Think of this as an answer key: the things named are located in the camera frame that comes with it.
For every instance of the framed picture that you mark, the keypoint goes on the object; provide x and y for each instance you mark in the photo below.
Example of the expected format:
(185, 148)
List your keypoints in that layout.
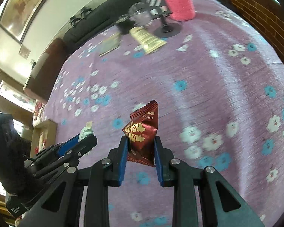
(21, 7)

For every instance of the small black pouch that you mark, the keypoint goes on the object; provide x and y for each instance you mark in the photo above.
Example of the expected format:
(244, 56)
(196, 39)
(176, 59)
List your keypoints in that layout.
(125, 27)

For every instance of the wooden lattice headboard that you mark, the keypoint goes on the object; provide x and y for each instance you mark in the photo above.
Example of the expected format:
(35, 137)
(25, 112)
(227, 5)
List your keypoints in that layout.
(258, 11)

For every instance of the brown bolster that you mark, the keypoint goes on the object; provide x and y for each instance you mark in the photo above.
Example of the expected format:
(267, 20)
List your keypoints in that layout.
(49, 61)

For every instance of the dark sofa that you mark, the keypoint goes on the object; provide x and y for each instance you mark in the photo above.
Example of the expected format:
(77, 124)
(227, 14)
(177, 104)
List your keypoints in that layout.
(97, 21)

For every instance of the olive wallet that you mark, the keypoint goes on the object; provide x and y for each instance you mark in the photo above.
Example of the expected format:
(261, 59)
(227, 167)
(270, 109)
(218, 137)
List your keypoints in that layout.
(110, 45)

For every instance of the clear plastic cup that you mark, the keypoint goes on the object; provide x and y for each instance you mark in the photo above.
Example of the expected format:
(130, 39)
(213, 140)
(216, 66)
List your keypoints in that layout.
(142, 16)

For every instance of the black phone stand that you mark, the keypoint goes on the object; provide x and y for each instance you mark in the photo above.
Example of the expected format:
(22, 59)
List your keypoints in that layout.
(166, 30)

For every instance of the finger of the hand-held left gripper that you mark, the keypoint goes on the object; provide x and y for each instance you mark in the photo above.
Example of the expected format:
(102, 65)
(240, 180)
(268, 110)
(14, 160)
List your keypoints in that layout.
(85, 145)
(68, 144)

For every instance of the red floral cloth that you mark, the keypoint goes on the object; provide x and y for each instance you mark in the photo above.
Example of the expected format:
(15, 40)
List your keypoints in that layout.
(39, 113)

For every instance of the cardboard box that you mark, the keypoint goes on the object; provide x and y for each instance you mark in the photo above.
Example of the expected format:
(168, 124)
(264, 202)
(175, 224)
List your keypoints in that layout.
(47, 127)

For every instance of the cream tube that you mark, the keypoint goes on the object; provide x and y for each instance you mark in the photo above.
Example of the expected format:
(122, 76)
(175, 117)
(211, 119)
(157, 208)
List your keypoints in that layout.
(146, 39)

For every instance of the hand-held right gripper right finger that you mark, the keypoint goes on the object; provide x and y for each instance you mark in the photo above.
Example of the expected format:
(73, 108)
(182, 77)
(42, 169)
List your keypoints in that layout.
(159, 164)

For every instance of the paper wall notice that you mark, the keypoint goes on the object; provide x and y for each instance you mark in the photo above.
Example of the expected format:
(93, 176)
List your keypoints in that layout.
(24, 51)

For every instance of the dark red triangular packet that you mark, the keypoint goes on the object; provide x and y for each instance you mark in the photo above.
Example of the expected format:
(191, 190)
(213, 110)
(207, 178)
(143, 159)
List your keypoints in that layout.
(142, 132)

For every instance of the small black gadget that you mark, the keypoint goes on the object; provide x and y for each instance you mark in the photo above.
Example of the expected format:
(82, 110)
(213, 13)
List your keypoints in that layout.
(80, 16)

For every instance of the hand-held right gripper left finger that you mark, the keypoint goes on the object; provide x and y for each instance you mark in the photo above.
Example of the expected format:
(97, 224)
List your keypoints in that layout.
(123, 162)

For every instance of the cream white snack packet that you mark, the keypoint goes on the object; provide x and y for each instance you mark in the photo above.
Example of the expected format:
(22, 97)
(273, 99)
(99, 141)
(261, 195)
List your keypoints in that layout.
(86, 131)

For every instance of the purple floral bedsheet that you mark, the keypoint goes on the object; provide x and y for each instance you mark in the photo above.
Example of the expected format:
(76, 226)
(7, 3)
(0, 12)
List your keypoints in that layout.
(203, 75)

